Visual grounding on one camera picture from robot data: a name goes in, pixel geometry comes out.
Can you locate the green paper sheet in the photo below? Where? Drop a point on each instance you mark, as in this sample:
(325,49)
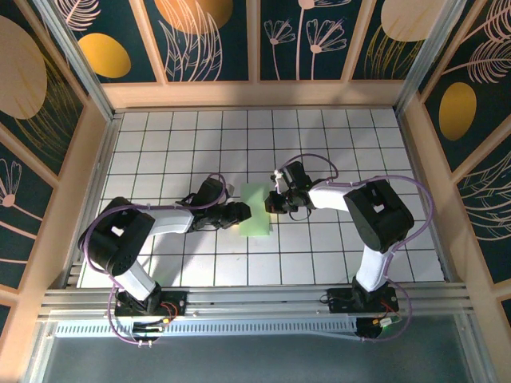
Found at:
(255,227)

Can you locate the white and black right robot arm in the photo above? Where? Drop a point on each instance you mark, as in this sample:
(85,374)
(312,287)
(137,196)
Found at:
(379,215)

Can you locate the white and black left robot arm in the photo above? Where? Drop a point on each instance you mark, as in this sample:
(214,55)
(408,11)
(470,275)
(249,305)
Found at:
(116,251)

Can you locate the black wiring connector module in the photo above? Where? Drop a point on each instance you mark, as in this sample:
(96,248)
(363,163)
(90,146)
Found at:
(145,331)

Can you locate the wiring module with circuit board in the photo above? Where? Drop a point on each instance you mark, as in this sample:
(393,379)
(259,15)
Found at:
(371,331)

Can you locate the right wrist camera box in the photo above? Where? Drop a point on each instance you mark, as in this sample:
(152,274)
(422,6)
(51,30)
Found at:
(280,179)

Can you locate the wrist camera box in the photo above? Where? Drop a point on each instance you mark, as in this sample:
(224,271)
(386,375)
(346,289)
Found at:
(280,179)
(230,192)

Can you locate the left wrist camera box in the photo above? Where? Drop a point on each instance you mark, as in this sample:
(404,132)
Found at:
(230,192)

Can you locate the aluminium mounting rail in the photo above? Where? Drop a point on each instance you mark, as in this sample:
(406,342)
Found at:
(255,299)

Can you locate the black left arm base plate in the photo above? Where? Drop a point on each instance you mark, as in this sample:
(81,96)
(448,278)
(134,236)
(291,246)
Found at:
(177,297)

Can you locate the aluminium side rail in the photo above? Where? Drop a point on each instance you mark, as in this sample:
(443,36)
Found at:
(94,199)
(414,159)

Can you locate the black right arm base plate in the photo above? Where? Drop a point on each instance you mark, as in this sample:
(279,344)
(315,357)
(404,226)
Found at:
(339,301)

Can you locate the aluminium corner post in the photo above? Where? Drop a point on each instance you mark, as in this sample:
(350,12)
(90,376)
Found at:
(79,60)
(431,52)

